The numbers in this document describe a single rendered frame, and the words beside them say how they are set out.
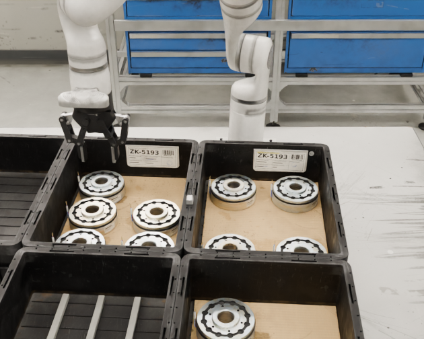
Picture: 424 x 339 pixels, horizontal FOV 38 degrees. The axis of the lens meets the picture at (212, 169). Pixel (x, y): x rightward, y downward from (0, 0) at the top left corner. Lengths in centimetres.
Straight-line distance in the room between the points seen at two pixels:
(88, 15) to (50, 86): 287
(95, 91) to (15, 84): 290
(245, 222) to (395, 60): 211
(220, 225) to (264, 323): 29
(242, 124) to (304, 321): 60
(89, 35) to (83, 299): 49
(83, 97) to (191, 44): 207
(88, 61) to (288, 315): 58
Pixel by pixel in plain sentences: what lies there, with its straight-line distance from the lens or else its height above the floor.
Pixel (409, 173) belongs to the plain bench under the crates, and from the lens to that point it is 183.
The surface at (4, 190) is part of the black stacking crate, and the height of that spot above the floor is 83.
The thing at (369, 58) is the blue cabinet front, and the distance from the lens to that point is 330.
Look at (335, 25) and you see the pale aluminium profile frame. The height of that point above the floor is 59.
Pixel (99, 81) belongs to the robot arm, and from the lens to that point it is 116.
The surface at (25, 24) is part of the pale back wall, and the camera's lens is 421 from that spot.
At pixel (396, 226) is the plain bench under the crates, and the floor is 70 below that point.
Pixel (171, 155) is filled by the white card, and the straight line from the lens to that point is 146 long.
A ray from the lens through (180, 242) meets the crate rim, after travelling 115.
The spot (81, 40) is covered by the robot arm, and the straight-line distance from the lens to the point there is 114.
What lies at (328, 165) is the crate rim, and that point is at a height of 92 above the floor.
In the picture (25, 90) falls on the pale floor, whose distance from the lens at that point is 394.
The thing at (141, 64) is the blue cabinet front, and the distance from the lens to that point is 323.
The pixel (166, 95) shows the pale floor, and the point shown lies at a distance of 373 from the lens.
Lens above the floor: 167
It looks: 34 degrees down
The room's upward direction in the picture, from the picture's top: straight up
